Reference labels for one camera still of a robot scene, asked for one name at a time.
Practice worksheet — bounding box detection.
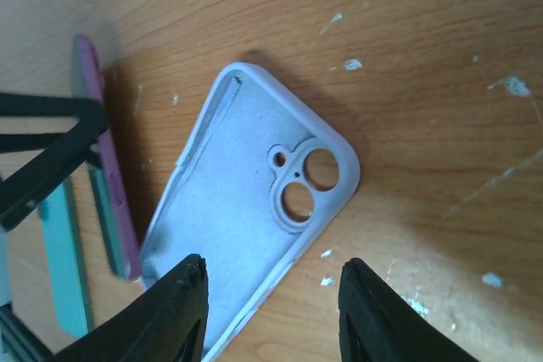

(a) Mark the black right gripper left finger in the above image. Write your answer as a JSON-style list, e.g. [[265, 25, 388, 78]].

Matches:
[[53, 254, 209, 361]]

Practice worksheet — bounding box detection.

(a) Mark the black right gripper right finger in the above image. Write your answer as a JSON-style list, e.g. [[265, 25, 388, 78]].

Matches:
[[339, 258, 475, 362]]

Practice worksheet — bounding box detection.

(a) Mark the teal phone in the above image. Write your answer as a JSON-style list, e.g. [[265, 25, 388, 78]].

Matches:
[[38, 180, 93, 339]]

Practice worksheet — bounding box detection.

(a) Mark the maroon edged phone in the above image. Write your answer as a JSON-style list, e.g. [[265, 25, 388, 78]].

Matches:
[[70, 34, 142, 281]]

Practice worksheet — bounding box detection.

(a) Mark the lavender phone case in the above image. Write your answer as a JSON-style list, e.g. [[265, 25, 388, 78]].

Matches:
[[141, 62, 361, 361]]

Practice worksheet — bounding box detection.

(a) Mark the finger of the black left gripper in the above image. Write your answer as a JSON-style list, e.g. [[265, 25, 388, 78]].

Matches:
[[1, 92, 109, 231]]

